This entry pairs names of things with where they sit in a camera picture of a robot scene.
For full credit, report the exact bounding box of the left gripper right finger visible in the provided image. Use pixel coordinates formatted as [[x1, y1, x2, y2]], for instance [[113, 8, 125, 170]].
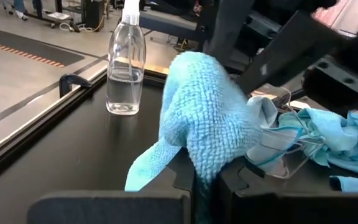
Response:
[[216, 157, 358, 224]]

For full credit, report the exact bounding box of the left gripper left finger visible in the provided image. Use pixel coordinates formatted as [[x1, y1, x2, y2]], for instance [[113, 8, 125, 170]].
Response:
[[26, 148, 195, 224]]

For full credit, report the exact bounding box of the teal microfiber towel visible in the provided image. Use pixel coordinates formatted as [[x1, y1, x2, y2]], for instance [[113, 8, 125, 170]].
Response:
[[272, 110, 312, 131]]

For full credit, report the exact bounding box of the light blue microfiber towel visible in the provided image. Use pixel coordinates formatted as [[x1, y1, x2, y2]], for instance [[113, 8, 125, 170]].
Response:
[[329, 175, 358, 194], [296, 107, 358, 183], [124, 51, 264, 224]]

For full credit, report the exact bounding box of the clear spray bottle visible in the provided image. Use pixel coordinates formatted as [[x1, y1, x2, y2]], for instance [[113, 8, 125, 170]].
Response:
[[106, 0, 147, 116]]

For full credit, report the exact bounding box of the dark blue table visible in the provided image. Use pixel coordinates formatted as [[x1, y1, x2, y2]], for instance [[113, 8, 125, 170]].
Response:
[[139, 8, 206, 43]]

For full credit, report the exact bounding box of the orange-striped black floor mat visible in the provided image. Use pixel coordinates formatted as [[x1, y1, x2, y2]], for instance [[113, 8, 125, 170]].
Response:
[[0, 29, 85, 68]]

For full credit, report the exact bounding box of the black bin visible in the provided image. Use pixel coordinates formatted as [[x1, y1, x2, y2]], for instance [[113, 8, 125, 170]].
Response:
[[82, 0, 106, 30]]

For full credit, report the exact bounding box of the person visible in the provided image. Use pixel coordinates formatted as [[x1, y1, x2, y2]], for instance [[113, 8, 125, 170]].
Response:
[[11, 0, 45, 22]]

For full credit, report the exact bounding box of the black metal table frame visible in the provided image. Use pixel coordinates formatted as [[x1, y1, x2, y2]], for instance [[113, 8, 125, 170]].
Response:
[[0, 63, 170, 187]]

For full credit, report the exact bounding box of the black frame clamp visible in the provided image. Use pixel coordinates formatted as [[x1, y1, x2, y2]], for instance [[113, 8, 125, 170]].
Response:
[[58, 73, 93, 99]]

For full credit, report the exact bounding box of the black wheeled desk frame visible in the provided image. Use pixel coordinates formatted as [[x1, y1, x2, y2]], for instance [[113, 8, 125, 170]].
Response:
[[26, 0, 80, 34]]

